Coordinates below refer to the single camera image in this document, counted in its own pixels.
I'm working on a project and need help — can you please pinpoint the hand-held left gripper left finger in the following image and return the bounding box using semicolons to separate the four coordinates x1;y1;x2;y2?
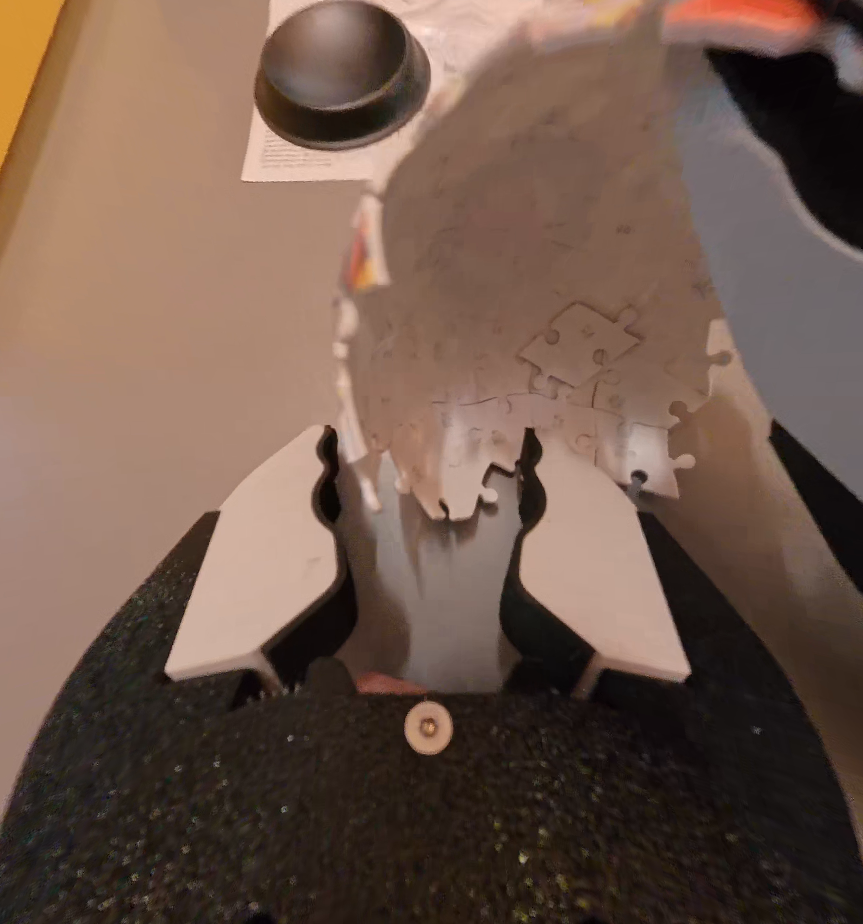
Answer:
163;424;359;688

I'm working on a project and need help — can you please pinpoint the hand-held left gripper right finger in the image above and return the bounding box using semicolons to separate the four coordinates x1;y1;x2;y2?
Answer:
502;429;694;700

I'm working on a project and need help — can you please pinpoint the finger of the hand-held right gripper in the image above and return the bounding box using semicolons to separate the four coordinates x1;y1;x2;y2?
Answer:
662;39;863;506

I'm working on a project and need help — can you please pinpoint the assembled jigsaw puzzle sheet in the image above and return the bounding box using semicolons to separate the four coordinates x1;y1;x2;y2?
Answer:
332;0;737;522

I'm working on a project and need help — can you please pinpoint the black round ball stand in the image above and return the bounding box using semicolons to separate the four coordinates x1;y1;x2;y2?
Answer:
253;0;433;151

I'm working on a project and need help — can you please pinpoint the white printed paper sheet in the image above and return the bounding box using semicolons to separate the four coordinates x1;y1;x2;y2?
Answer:
241;0;469;183

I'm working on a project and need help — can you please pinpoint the yellow panel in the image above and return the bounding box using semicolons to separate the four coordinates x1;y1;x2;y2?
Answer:
0;0;68;250

